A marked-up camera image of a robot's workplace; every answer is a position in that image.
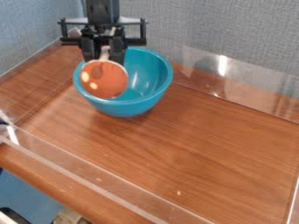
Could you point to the clear acrylic back barrier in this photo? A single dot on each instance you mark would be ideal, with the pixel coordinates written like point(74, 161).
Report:
point(249, 85)

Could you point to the brown toy mushroom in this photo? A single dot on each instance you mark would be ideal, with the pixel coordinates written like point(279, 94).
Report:
point(104, 77)

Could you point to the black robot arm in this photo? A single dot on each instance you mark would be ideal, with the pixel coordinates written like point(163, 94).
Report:
point(104, 12)

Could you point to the blue plastic bowl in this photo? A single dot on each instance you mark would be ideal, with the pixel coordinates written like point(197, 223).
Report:
point(149, 77)

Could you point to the clear acrylic barrier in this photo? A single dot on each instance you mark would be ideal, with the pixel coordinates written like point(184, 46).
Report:
point(249, 85)
point(82, 186)

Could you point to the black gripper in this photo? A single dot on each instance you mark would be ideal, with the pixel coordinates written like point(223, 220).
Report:
point(101, 35)

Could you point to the clear acrylic front barrier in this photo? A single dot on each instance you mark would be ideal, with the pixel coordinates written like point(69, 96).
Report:
point(82, 186)

